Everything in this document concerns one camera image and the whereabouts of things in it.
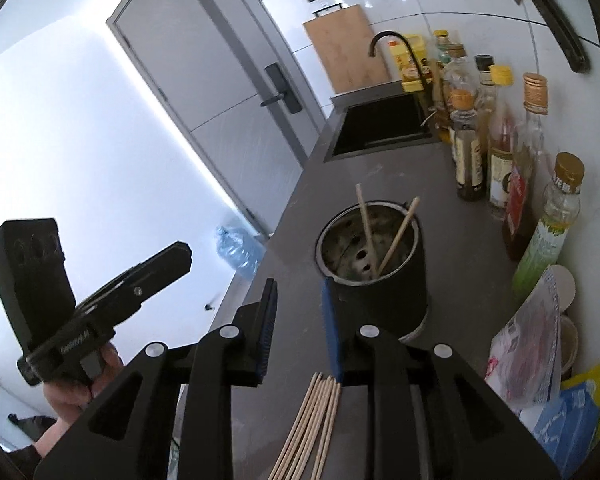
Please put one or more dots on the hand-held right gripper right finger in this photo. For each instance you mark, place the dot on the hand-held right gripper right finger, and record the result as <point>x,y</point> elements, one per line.
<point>330,330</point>

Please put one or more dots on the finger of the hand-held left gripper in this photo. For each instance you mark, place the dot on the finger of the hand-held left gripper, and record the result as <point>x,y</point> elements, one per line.
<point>150,275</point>

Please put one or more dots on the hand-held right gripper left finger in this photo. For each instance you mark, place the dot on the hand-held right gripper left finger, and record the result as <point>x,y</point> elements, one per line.
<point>266,325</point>

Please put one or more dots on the black cylindrical chopstick holder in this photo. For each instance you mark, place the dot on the black cylindrical chopstick holder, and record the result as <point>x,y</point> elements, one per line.
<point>380,305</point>

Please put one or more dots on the bundle of wooden chopsticks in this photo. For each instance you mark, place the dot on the bundle of wooden chopsticks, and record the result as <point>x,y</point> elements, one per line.
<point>310,425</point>

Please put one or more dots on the person's left forearm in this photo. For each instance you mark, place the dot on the person's left forearm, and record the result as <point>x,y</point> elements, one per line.
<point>55,435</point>

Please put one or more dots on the person's left hand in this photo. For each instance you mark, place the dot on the person's left hand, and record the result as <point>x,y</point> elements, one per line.
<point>70,392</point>

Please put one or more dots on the blue water jug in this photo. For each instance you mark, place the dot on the blue water jug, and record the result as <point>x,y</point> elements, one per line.
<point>237,250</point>

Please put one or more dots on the pale wooden chopstick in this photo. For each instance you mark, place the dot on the pale wooden chopstick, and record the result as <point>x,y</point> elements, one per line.
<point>366,225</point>
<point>397,240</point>

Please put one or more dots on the clear bag red print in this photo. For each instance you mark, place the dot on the clear bag red print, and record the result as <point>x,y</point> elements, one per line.
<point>525,355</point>

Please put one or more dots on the grey door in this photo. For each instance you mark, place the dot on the grey door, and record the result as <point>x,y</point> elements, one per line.
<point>205,85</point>

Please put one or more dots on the black sink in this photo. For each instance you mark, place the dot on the black sink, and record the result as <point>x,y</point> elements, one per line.
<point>380,120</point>

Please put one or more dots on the dark sauce bottle orange cap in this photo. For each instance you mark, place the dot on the dark sauce bottle orange cap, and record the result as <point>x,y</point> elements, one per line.
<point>467,155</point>

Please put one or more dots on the paper cup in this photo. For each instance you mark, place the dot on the paper cup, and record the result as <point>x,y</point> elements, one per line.
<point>568,342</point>
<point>566,285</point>

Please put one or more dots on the yellow cap bottle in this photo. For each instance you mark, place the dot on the yellow cap bottle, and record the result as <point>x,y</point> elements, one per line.
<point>501,160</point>

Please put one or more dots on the tall red label bottle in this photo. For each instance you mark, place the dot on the tall red label bottle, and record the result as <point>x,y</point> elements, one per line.
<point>525,175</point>

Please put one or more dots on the blue and white bag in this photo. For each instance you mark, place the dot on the blue and white bag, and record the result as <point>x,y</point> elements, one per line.
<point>565,425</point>

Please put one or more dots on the wooden cutting board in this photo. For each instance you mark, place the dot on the wooden cutting board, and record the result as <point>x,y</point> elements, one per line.
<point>345,50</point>

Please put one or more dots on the yellow oil container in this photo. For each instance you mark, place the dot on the yellow oil container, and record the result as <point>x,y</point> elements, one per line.
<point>410,60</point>

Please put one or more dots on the clear glass bottle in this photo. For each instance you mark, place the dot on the clear glass bottle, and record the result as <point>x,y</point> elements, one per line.
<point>457,72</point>

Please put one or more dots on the black cap bottle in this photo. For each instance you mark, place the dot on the black cap bottle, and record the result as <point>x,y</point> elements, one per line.
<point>484,77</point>

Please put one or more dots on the black faucet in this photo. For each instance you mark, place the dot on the black faucet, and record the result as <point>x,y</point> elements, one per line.
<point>391,34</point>

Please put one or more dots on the small bottle gold cap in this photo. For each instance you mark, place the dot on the small bottle gold cap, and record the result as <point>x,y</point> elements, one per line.
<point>442,42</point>

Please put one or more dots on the black range hood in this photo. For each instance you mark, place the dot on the black range hood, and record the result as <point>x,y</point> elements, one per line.
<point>560,25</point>

